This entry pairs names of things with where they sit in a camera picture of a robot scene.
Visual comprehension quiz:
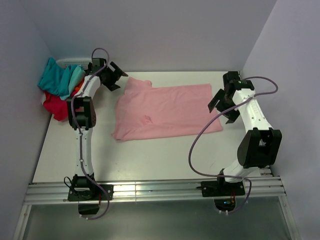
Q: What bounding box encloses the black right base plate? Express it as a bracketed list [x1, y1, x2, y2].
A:
[199, 180, 246, 197]

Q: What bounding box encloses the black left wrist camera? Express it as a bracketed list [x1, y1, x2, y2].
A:
[87, 58, 107, 72]

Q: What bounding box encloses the teal t shirt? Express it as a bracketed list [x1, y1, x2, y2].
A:
[37, 57, 86, 100]

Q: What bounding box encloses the white laundry basket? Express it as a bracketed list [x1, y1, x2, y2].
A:
[39, 57, 93, 106]

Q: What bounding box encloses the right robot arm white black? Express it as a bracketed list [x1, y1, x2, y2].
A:
[208, 71, 282, 196]

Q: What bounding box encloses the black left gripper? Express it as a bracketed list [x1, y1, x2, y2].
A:
[102, 62, 128, 91]

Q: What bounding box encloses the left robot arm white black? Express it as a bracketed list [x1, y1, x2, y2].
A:
[66, 58, 128, 202]

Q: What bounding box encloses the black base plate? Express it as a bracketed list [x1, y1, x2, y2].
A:
[199, 180, 246, 197]
[67, 184, 114, 202]

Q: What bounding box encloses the orange t shirt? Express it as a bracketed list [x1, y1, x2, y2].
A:
[73, 82, 83, 94]

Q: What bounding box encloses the pink t shirt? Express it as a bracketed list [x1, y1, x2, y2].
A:
[112, 77, 217, 141]

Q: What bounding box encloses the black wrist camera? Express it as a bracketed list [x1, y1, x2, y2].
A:
[222, 71, 241, 87]
[87, 58, 107, 72]

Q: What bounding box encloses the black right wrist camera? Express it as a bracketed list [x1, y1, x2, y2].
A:
[222, 71, 241, 87]

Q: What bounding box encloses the black thin base cable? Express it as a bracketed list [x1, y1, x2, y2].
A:
[63, 176, 76, 195]

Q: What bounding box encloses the magenta t shirt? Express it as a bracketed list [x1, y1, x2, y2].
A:
[42, 91, 68, 122]

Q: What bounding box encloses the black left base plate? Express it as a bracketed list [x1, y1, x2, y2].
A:
[67, 184, 114, 202]

